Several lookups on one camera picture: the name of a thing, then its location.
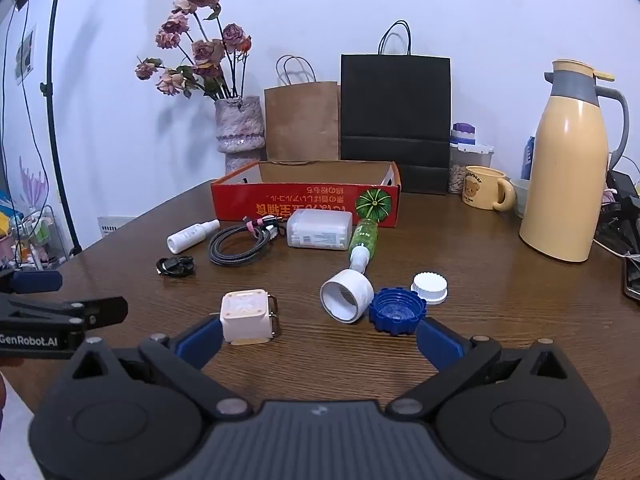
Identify pink speckled vase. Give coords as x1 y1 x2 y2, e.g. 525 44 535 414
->
215 96 266 176

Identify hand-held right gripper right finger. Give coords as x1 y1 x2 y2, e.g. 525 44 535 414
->
388 316 571 419

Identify small white bottle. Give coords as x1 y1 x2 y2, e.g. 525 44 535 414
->
166 219 221 254

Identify black device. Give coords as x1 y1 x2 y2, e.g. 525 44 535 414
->
596 170 640 257

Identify clear food container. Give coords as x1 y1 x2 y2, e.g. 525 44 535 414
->
447 142 496 195

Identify purple wall decoration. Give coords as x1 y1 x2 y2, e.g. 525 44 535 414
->
17 155 49 211

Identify black paper bag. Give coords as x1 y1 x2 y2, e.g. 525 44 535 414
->
340 21 452 196

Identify green spray bottle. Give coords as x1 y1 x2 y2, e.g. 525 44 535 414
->
348 217 379 277

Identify cream thermos jug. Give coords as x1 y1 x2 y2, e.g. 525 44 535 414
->
519 59 630 264

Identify wall poster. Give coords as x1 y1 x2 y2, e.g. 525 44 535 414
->
14 22 39 86

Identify dried pink flowers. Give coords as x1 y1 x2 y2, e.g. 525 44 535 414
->
134 0 253 102

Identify blue drink can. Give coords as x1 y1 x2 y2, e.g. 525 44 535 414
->
521 135 536 181

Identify purple lidded jar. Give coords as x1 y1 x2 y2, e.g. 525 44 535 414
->
450 122 482 147

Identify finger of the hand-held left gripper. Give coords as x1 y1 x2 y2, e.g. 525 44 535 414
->
0 295 129 331
0 265 63 295

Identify yellow bear mug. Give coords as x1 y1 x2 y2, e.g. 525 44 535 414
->
461 165 517 211

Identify brown paper bag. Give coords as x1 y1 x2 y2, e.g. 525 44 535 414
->
263 55 342 162

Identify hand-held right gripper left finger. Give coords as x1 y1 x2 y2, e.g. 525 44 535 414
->
71 315 252 420

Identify white ridged cap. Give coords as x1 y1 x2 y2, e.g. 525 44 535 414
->
410 271 449 306

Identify translucent plastic box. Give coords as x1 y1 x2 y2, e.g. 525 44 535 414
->
286 209 354 251

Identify white grilled box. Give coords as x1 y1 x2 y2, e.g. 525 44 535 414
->
96 215 137 239

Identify red cardboard box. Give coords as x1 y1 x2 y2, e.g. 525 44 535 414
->
210 160 402 229

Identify grey cup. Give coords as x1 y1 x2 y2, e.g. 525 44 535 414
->
509 177 532 220

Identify black phone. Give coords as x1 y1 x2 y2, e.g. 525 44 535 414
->
621 256 640 302

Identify cream square case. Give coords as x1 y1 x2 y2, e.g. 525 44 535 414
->
220 290 281 346

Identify white tape roll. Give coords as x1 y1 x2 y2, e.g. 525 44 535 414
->
320 268 376 324

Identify blue ridged cap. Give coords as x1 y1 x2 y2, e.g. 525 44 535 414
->
368 287 427 336

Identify wire storage rack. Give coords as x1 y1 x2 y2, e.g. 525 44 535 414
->
0 205 71 272

